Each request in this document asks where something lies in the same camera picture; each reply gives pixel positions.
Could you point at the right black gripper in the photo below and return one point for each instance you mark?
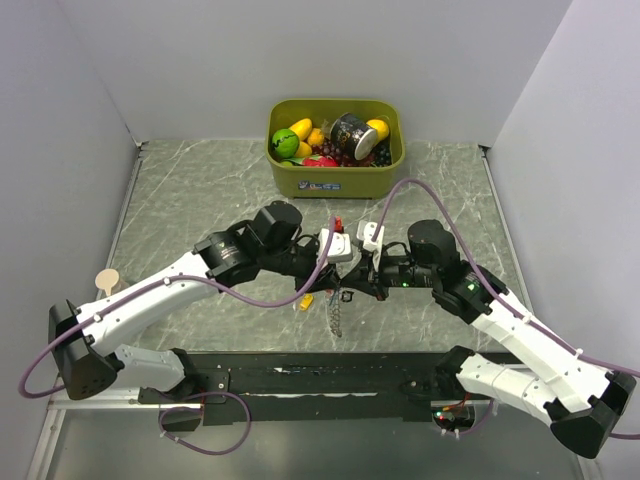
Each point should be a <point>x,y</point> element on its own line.
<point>368,278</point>

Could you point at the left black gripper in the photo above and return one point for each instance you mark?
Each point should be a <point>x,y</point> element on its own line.
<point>327,279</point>

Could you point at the large metal keyring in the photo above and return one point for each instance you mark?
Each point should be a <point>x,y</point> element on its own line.
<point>333,315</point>

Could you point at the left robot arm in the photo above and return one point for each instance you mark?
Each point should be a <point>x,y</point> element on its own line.
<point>90,342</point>

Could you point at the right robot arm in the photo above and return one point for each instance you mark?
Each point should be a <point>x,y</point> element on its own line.
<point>580,399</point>

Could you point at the yellow tag key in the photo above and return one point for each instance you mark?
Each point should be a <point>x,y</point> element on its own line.
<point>306,302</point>

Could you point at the olive green plastic bin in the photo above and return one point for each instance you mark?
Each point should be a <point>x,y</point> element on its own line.
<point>340,182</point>

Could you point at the red toy dragonfruit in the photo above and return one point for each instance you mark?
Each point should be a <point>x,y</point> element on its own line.
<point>319,161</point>

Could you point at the dark toy grapes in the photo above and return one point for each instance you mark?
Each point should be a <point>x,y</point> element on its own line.
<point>382,155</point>

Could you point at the small yellow toy lemon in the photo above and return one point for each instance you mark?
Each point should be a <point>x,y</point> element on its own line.
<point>304,150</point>

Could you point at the orange toy fruit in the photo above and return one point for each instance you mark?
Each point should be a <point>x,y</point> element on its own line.
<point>316,137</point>

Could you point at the green toy watermelon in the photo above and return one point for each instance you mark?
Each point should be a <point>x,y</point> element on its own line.
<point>285,143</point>

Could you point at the black printed can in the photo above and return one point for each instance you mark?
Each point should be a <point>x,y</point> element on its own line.
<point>353,137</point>

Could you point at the yellow toy lemon right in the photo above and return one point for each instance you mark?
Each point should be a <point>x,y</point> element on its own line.
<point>381,128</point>

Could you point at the yellow toy mango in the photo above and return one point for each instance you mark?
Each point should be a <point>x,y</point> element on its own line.
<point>302,128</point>

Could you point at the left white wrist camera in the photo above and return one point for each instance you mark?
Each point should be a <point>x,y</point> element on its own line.
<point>340,247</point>

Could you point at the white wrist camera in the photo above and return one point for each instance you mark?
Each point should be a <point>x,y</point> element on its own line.
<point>371,236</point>
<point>340,247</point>

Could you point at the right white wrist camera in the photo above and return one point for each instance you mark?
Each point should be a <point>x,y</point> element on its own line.
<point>371,236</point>

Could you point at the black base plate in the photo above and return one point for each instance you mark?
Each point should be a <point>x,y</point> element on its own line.
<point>279,386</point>

